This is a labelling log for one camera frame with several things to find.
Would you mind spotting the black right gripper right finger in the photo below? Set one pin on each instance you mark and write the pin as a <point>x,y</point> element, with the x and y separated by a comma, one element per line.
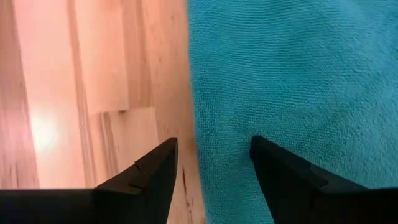
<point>289,193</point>

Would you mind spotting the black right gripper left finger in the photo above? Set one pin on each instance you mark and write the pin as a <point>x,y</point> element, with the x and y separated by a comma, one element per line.
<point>140,199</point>

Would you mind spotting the teal microfibre towel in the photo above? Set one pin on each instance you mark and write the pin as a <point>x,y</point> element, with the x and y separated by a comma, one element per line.
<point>295,77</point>

